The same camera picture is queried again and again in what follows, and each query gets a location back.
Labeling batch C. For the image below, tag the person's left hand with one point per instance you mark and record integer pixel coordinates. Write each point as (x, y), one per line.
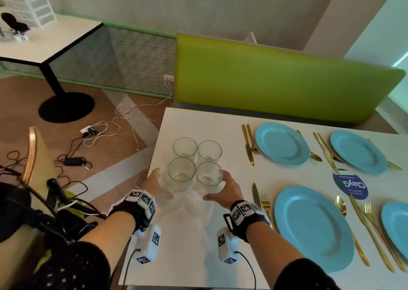
(149, 184)

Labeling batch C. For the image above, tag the blue plate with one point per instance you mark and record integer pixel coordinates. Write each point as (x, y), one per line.
(312, 229)
(358, 153)
(396, 229)
(280, 143)

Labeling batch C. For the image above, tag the white sign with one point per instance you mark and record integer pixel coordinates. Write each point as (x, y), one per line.
(251, 37)

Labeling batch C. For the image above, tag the blue round sticker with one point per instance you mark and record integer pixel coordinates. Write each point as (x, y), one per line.
(353, 188)

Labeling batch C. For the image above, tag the green bench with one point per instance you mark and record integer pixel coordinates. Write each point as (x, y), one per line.
(271, 79)

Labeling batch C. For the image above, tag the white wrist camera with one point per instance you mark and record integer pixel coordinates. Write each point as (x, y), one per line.
(151, 245)
(226, 246)

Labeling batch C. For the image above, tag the clear drinking glass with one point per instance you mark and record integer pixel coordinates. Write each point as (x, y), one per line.
(209, 178)
(181, 175)
(185, 146)
(209, 149)

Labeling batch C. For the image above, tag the person's left forearm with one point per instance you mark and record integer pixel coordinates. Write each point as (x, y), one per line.
(108, 235)

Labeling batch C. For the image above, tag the black knitted sleeve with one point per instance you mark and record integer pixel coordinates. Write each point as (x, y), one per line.
(76, 267)
(302, 275)

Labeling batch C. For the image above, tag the white wall socket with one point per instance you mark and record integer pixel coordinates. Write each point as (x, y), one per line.
(169, 77)

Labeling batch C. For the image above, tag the white side table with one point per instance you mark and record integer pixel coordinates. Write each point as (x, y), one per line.
(57, 41)

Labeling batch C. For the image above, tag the person's right hand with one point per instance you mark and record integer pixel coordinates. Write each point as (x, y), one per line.
(231, 191)

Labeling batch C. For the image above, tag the black power brick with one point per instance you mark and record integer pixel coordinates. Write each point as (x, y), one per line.
(75, 161)

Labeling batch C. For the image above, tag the white roller blind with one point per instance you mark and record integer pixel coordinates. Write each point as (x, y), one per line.
(403, 89)

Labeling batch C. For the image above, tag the person's right forearm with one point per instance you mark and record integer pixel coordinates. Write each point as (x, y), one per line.
(271, 248)

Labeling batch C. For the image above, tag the gold framed chair back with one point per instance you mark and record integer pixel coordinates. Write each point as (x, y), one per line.
(32, 153)

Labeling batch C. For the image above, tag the white drawer unit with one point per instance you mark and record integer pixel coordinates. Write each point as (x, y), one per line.
(32, 3)

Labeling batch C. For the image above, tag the white power strip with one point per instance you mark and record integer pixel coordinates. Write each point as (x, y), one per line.
(87, 130)

